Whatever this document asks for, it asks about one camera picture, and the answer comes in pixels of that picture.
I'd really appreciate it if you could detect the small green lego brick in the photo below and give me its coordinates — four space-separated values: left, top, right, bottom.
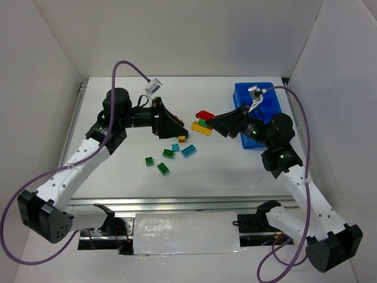
198 119 208 128

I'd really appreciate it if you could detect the red arch lego brick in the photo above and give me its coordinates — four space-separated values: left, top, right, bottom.
195 110 216 121

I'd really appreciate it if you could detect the teal rectangular lego brick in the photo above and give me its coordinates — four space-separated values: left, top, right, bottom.
181 144 197 158

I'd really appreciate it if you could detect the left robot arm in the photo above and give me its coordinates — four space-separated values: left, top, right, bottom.
17 88 188 243

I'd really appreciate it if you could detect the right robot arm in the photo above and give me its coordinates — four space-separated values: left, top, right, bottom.
206 104 363 273

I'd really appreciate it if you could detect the orange small lego brick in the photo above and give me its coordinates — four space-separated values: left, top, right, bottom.
178 136 186 143

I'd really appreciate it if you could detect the small light blue lego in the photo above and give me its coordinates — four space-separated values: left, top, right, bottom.
171 143 180 152

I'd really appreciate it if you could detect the green lego brick upper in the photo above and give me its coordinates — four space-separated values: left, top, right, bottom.
162 149 175 159

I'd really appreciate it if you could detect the blue divided plastic bin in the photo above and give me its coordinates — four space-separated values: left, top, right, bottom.
233 82 282 150

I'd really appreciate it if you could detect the green lego brick left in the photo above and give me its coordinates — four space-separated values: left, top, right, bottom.
145 157 154 167

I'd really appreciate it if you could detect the green lego brick lower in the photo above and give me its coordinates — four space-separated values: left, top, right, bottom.
157 163 170 176

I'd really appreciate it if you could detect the white foil tape panel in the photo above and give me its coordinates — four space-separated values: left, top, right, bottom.
133 212 242 255

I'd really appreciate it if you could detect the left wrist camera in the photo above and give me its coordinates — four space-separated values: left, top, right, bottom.
145 78 163 96

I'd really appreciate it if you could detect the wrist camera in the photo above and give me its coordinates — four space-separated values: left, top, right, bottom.
145 78 163 96
248 85 266 113

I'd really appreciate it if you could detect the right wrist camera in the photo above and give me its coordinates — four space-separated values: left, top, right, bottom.
248 85 266 113

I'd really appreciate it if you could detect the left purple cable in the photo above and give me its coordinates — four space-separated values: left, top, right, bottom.
0 60 151 265

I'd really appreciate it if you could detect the aluminium front rail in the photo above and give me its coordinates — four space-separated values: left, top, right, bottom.
68 196 298 214

